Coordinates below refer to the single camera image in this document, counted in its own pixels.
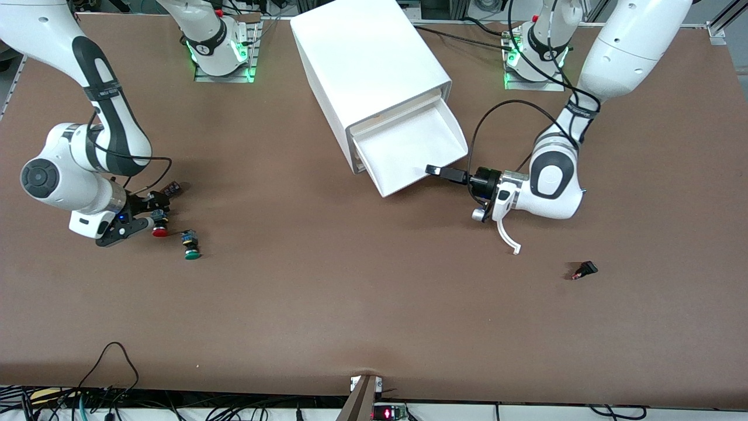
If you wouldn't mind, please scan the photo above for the green push button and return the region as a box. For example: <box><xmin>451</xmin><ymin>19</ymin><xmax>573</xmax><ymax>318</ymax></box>
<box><xmin>179</xmin><ymin>229</ymin><xmax>203</xmax><ymax>261</ymax></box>

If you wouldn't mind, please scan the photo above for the white drawer cabinet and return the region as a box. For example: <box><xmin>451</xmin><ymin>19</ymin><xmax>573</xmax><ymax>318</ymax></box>
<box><xmin>290</xmin><ymin>0</ymin><xmax>453</xmax><ymax>175</ymax></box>

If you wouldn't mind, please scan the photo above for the white curved plastic arc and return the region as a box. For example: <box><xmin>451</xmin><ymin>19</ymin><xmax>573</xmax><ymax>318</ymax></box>
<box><xmin>496</xmin><ymin>219</ymin><xmax>522</xmax><ymax>256</ymax></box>

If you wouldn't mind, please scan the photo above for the device with red display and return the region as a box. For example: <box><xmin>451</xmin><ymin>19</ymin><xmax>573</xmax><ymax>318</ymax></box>
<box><xmin>372</xmin><ymin>403</ymin><xmax>408</xmax><ymax>421</ymax></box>

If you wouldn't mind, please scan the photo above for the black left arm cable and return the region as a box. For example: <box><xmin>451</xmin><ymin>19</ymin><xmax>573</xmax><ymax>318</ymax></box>
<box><xmin>467</xmin><ymin>0</ymin><xmax>603</xmax><ymax>206</ymax></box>

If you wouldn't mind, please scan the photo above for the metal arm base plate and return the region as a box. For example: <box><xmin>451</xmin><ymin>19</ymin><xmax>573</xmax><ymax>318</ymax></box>
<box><xmin>503</xmin><ymin>26</ymin><xmax>566</xmax><ymax>92</ymax></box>
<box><xmin>193</xmin><ymin>20</ymin><xmax>262</xmax><ymax>84</ymax></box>

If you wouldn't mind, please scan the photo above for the black rocker switch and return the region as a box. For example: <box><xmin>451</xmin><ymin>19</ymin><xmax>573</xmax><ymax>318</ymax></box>
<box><xmin>570</xmin><ymin>260</ymin><xmax>600</xmax><ymax>281</ymax></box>

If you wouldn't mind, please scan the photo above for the black looped cable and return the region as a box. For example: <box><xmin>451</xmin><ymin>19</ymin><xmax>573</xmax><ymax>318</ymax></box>
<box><xmin>76</xmin><ymin>341</ymin><xmax>141</xmax><ymax>404</ymax></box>

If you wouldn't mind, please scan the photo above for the black cable on table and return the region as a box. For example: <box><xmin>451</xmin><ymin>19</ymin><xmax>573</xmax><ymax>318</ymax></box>
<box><xmin>415</xmin><ymin>16</ymin><xmax>516</xmax><ymax>51</ymax></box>

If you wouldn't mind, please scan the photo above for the brown camera post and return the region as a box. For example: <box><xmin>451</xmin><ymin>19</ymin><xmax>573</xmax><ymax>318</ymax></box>
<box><xmin>336</xmin><ymin>374</ymin><xmax>384</xmax><ymax>421</ymax></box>

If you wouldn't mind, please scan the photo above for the aluminium frame profile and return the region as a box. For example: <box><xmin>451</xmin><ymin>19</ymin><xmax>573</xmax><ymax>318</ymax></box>
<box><xmin>705</xmin><ymin>0</ymin><xmax>748</xmax><ymax>47</ymax></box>

